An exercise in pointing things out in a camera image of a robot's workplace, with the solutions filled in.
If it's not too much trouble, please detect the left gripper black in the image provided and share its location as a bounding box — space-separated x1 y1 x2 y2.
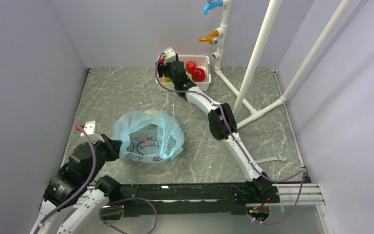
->
85 133 123 183

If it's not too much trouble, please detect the red fake tomato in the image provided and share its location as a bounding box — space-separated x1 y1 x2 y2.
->
191 67 206 82

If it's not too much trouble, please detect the light blue plastic bag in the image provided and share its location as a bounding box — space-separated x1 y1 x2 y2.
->
112 109 185 163

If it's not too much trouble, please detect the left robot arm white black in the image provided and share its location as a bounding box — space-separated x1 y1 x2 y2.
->
31 134 122 234

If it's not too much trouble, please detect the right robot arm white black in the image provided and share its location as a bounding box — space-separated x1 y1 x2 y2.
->
156 58 276 203

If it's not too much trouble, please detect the red fake apple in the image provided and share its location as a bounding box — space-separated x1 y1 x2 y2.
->
186 61 197 74

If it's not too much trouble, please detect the white plastic basket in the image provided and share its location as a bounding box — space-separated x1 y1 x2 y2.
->
159 55 211 91

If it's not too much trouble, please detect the orange faucet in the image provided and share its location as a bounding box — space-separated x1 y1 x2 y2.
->
199 30 219 45

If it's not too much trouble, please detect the blue faucet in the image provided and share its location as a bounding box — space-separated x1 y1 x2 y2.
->
203 0 224 15

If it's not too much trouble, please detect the silver wrench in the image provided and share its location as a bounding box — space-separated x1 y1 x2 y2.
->
255 152 287 164

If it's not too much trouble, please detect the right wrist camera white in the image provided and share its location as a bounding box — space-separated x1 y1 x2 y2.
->
163 47 178 64

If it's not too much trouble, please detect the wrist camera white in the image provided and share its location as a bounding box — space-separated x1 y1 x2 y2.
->
75 120 105 143
163 47 178 64

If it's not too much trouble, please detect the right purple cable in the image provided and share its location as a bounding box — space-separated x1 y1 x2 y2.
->
155 53 306 185

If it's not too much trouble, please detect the purple cable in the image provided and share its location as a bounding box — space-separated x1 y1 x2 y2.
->
34 124 97 234
155 53 306 185

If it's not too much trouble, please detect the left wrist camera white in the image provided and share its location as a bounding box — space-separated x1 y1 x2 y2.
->
75 120 105 143

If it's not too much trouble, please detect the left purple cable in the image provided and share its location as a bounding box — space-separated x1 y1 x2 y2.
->
34 124 97 234

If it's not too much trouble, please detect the white PVC pipe frame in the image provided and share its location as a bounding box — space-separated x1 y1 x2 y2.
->
214 0 351 129

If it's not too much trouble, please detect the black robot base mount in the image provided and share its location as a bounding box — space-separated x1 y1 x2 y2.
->
102 182 280 220

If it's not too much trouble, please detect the aluminium rail frame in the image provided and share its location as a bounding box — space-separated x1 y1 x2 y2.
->
32 182 333 234

